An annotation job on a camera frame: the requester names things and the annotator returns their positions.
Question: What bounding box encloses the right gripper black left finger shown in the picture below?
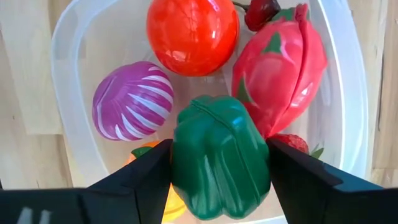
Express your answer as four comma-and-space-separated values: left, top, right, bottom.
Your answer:
79, 139, 174, 224

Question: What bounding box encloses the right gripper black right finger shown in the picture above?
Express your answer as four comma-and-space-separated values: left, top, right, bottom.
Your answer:
267, 139, 386, 224

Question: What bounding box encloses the orange toy fruit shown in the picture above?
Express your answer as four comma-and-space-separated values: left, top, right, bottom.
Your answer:
126, 139, 188, 223

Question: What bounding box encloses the red toy strawberry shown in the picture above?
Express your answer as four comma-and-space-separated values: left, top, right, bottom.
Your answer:
272, 133, 325, 159

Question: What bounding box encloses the purple striped toy cabbage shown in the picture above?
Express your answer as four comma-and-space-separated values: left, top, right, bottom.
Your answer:
92, 61, 175, 142

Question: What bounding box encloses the green toy bell pepper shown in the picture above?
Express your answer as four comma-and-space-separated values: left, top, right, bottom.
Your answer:
170, 95, 271, 221

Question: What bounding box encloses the pink toy dragon fruit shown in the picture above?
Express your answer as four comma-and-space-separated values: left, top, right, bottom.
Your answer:
231, 2, 329, 139

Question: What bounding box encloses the red toy tomato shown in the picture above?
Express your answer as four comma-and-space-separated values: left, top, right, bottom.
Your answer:
146, 0, 240, 77

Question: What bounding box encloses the dark red toy cherry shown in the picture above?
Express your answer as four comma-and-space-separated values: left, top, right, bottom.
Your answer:
233, 0, 282, 32

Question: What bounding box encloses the clear plastic tupperware container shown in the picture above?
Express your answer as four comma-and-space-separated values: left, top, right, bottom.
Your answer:
51, 0, 370, 224

